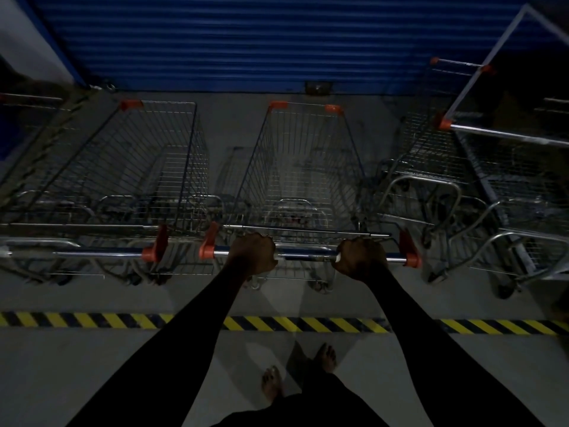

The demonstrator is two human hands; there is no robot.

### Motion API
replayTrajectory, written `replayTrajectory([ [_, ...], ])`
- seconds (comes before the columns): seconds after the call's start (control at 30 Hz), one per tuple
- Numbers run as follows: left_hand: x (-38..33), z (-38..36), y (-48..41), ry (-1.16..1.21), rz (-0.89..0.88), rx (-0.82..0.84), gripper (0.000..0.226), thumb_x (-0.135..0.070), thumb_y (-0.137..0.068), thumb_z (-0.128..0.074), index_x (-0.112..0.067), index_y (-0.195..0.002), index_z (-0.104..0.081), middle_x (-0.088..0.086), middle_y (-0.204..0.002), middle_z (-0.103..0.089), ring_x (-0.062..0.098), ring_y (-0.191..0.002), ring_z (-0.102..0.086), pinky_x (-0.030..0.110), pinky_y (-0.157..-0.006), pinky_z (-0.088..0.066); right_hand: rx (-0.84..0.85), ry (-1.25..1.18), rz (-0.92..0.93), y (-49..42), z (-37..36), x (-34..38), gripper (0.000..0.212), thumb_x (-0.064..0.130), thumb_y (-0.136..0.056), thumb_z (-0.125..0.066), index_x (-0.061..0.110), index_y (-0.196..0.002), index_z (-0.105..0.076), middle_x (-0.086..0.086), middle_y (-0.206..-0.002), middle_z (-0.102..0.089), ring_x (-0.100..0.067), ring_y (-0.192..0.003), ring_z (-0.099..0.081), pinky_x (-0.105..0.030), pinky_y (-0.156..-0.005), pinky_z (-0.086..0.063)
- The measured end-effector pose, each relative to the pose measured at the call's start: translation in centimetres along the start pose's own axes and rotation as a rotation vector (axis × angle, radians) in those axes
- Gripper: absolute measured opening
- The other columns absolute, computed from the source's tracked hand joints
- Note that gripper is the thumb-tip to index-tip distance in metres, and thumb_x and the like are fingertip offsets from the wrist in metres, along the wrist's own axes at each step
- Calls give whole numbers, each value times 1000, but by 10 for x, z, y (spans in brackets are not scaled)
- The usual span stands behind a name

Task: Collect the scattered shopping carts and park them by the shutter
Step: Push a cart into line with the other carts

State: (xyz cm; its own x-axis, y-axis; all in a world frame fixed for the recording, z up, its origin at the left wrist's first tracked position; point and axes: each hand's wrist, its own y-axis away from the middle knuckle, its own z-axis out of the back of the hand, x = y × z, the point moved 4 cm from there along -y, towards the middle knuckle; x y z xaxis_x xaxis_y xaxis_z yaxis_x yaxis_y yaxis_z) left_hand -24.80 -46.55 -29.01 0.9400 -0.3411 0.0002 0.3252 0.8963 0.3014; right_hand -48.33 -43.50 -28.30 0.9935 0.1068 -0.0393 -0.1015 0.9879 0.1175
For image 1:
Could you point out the person's right hand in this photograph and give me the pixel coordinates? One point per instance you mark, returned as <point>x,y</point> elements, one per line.
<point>360,260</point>

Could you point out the person's left hand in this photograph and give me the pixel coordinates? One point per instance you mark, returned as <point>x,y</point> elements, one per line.
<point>251,255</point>

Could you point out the person's right forearm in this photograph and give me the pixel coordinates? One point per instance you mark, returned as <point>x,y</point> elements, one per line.
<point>444,351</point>

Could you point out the person's left forearm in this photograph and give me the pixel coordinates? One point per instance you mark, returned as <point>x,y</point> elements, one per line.
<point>160,351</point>

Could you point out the person's right foot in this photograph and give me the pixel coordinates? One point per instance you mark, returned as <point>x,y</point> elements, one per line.
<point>326,357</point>

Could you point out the person's foot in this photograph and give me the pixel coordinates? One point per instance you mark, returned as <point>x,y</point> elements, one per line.
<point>272,384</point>
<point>326,357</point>

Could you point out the person's left foot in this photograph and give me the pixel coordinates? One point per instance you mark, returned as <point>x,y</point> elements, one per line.
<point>272,384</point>

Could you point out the person's dark clothing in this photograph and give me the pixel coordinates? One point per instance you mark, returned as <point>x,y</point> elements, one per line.
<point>311,404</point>

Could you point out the shutter floor lock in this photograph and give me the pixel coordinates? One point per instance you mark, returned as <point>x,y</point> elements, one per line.
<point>318,88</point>

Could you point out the blue roller shutter door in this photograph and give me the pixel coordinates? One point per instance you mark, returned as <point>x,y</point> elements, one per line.
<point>266,39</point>

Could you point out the small metal shutter latch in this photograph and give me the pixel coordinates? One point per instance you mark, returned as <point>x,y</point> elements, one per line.
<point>109,87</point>

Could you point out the white metal rack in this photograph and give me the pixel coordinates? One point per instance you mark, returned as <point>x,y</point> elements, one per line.
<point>484,62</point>

